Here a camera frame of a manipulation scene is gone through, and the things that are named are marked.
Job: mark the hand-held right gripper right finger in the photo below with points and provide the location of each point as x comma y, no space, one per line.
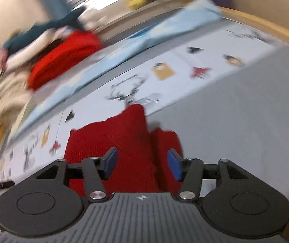
174,165

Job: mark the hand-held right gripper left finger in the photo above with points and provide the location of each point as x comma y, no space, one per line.
111,163

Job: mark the red knitted garment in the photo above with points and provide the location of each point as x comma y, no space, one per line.
124,141

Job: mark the pile of light clothes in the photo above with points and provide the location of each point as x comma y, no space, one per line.
7,91

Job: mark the white printed blanket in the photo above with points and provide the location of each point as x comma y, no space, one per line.
174,86

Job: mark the light blue folded blanket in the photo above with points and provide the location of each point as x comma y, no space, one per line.
180,22

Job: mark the dark teal plush toy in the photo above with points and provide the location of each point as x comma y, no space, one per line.
45,26

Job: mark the wooden bed frame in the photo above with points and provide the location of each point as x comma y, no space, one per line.
273,27

